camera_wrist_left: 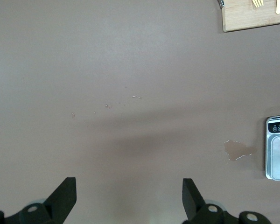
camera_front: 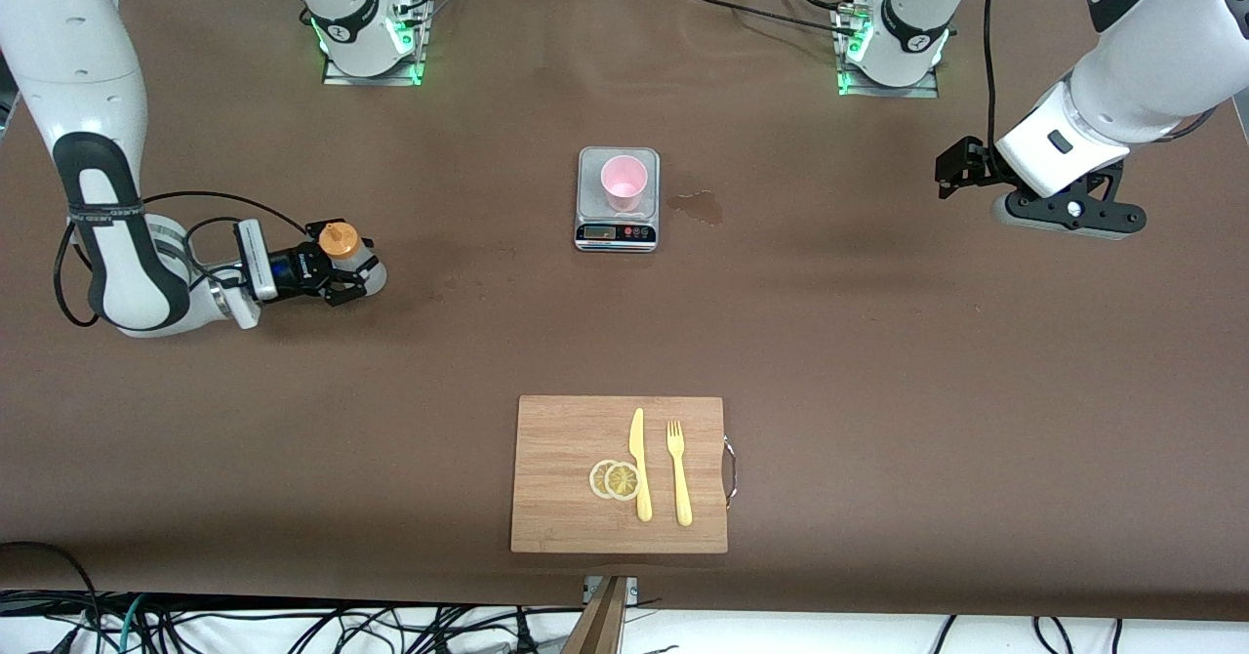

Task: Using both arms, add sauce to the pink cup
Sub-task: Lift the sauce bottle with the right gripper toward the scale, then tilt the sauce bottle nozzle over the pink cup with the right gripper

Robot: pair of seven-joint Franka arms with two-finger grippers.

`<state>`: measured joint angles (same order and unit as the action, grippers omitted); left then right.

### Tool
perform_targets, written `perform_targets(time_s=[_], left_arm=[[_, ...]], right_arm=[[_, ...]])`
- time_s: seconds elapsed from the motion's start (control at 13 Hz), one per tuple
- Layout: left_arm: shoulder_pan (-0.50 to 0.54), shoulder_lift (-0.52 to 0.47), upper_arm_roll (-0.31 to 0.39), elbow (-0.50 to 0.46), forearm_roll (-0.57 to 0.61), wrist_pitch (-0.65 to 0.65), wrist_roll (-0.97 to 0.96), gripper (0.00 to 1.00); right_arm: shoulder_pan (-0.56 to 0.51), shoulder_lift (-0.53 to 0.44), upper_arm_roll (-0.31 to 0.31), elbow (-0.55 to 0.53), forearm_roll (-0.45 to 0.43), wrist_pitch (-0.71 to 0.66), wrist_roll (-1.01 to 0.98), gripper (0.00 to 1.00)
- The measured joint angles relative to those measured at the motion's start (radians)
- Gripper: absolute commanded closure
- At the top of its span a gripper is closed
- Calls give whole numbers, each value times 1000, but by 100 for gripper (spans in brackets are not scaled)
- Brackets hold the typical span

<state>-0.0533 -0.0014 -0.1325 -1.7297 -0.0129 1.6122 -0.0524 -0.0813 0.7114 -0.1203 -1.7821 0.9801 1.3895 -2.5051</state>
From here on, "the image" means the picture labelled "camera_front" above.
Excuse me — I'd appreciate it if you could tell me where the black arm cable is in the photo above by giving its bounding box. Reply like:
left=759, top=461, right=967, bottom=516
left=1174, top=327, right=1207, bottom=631
left=54, top=190, right=313, bottom=329
left=984, top=0, right=1018, bottom=152

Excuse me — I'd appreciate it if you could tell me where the yellow plastic fork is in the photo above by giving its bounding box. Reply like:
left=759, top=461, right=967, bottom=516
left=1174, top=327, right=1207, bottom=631
left=666, top=420, right=694, bottom=527

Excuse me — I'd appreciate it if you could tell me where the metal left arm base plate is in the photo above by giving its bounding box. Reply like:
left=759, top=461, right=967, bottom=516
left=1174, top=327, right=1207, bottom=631
left=834, top=0, right=940, bottom=99

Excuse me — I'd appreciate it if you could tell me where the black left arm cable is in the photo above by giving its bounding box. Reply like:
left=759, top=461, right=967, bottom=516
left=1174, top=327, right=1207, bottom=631
left=984, top=0, right=1018, bottom=152

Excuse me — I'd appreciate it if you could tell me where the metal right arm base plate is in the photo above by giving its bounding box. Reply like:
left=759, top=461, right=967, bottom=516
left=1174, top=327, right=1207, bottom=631
left=322, top=0, right=430, bottom=87

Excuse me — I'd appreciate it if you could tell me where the wooden beam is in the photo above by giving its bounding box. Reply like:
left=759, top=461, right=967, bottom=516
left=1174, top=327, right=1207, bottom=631
left=563, top=576, right=630, bottom=654

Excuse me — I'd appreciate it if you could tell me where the pink plastic cup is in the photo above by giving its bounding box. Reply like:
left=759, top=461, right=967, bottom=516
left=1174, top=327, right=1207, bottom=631
left=600, top=154, right=649, bottom=214

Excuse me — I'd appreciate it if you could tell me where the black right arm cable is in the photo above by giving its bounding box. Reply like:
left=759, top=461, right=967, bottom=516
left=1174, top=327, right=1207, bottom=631
left=54, top=190, right=313, bottom=329

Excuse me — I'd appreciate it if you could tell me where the clear sauce bottle orange cap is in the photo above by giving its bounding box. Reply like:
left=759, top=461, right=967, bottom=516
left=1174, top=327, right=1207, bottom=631
left=320, top=223, right=387, bottom=296

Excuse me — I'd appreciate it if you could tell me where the silver digital kitchen scale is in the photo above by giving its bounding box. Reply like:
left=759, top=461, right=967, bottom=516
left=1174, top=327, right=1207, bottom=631
left=574, top=146, right=662, bottom=253

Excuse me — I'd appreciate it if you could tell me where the black looped floor cable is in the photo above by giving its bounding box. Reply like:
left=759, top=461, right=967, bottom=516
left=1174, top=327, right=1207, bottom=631
left=0, top=542, right=103, bottom=654

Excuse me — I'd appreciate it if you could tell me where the wooden cutting board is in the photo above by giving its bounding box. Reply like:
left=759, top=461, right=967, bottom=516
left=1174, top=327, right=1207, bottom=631
left=510, top=395, right=739, bottom=554

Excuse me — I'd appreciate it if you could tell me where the black cable across table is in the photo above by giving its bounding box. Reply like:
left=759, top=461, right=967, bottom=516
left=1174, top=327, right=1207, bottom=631
left=673, top=0, right=865, bottom=40

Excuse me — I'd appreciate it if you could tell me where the teal floor cable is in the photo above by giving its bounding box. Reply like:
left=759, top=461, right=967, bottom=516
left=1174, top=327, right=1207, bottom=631
left=115, top=593, right=152, bottom=654

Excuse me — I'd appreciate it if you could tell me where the yellow plastic knife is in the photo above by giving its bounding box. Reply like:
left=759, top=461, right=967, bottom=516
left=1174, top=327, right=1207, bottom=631
left=629, top=408, right=653, bottom=523

